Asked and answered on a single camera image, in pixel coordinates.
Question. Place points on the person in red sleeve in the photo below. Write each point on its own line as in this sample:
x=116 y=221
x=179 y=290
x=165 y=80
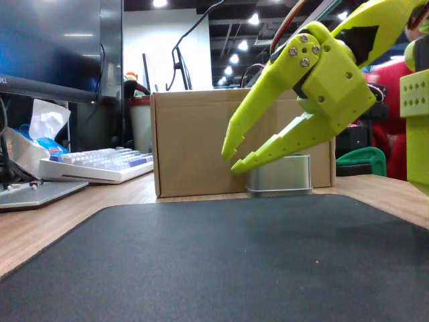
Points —
x=390 y=77

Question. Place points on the yellow-green gripper with servo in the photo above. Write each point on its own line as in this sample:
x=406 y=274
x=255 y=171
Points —
x=338 y=92

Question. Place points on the black rectangular mat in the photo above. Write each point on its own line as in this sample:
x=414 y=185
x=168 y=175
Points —
x=214 y=261

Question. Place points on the dark computer monitor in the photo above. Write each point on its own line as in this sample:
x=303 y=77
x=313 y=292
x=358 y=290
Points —
x=50 y=47

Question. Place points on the square metal tin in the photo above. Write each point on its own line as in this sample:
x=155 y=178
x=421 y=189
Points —
x=285 y=181

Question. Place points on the silver monitor stand base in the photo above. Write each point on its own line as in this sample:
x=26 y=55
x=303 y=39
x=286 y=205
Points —
x=40 y=196

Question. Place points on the white blue mechanical keyboard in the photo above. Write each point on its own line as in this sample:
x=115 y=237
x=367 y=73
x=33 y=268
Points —
x=100 y=164

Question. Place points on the thin black screen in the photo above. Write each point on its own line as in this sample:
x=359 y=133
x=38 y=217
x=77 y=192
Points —
x=147 y=73

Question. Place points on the yellow-green robot arm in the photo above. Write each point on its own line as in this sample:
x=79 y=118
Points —
x=417 y=141

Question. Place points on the white bin with red rim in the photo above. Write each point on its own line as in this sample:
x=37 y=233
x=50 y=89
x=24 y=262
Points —
x=140 y=124

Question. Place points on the blue tissue pack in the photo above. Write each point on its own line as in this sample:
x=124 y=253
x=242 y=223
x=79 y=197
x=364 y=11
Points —
x=47 y=134

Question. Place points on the brown cardboard box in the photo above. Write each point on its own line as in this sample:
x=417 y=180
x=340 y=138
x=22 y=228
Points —
x=191 y=144

